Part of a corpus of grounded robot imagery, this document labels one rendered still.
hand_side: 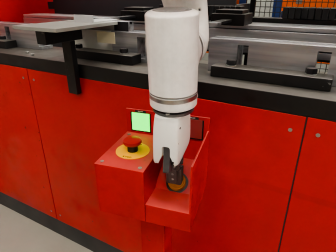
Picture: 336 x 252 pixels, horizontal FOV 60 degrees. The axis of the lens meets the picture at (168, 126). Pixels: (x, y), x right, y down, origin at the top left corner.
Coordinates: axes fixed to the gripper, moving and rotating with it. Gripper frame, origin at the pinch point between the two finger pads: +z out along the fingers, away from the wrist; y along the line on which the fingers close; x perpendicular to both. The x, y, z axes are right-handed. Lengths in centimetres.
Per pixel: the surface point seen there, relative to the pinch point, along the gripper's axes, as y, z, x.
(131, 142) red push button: -0.3, -6.0, -9.2
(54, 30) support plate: -21, -23, -39
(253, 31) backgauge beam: -64, -16, 10
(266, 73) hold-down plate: -29.7, -12.8, 15.5
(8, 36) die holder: -58, -12, -93
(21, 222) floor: -33, 78, -95
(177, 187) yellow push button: 0.5, 3.1, 0.6
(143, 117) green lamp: -10.0, -6.6, -10.4
